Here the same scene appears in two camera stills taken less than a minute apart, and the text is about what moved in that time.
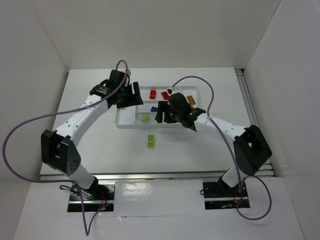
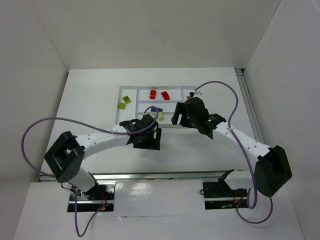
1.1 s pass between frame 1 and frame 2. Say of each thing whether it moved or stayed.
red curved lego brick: stayed
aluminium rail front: stayed
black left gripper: moved
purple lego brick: stayed
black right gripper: moved
